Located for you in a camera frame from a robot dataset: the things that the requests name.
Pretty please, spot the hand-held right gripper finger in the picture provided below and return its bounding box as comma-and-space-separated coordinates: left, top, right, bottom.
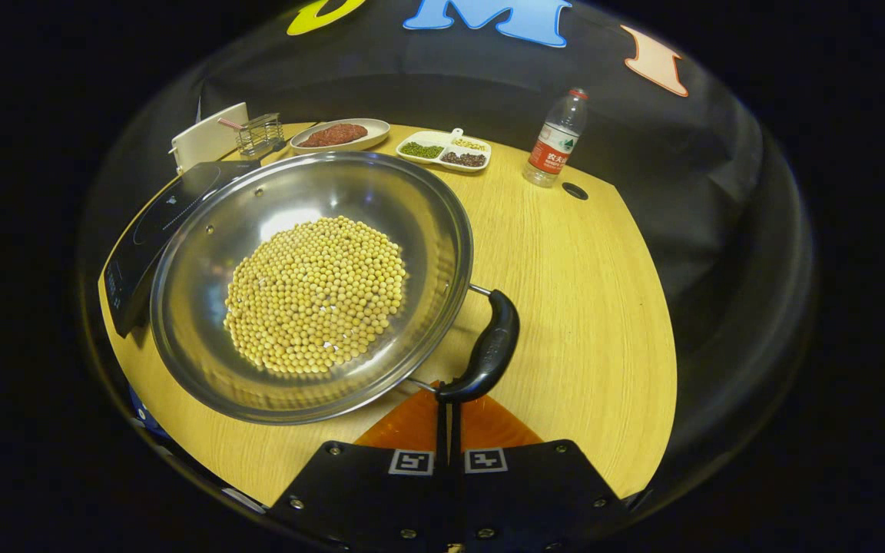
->
268, 382, 449, 553
450, 392, 628, 553

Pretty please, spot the pile of soybeans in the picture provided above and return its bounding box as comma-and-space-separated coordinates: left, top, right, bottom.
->
224, 216, 409, 376

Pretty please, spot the stainless steel pot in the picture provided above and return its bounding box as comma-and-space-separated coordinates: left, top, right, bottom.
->
149, 151, 522, 426

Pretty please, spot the black induction cooktop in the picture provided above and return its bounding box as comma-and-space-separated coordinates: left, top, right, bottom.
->
102, 159, 263, 339

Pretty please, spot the blue bag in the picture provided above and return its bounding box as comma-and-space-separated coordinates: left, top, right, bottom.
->
129, 384, 171, 440

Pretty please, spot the plastic water bottle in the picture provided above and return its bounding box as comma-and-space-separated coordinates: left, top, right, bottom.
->
522, 88, 589, 189

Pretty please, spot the white divided dish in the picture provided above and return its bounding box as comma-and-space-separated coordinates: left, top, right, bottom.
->
396, 127, 492, 174

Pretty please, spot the white round plate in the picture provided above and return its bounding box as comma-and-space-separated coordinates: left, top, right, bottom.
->
289, 118, 392, 156

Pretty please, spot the white toaster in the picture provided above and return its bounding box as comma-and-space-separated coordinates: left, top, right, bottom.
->
169, 102, 251, 175

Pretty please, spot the wire mesh basket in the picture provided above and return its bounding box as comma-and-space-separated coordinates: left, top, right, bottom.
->
237, 113, 287, 158

